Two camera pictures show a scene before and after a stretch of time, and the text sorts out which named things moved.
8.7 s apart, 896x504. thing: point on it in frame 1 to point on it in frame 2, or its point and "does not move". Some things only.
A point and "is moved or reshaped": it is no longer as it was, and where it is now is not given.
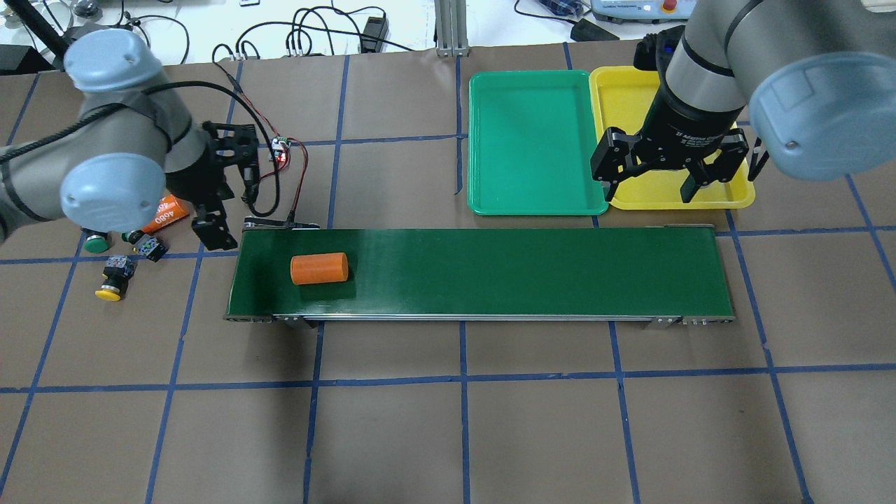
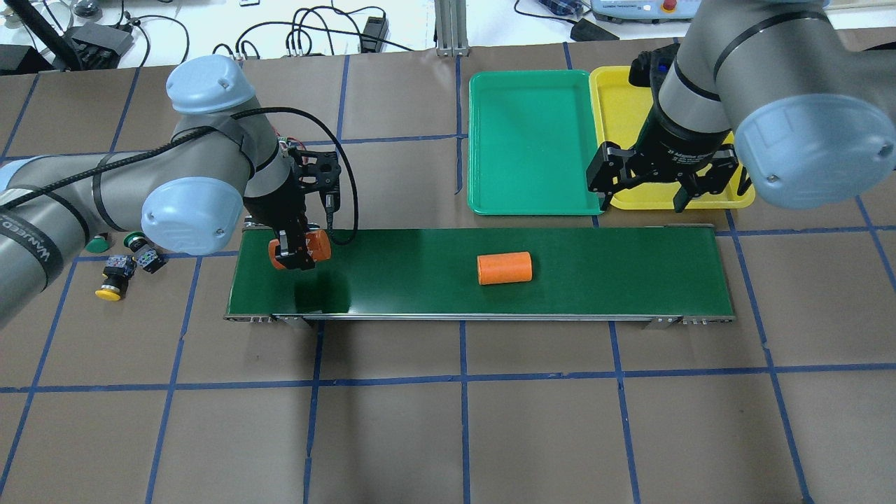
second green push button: x=96 y=242 does not move
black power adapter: x=374 y=36 does not move
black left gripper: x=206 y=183 to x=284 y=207
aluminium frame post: x=451 y=30 does not move
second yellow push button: x=117 y=271 does not move
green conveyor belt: x=661 y=274 does not move
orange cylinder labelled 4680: x=170 y=209 is moved or reshaped
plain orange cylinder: x=319 y=268 to x=504 y=268
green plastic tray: x=530 y=135 does not move
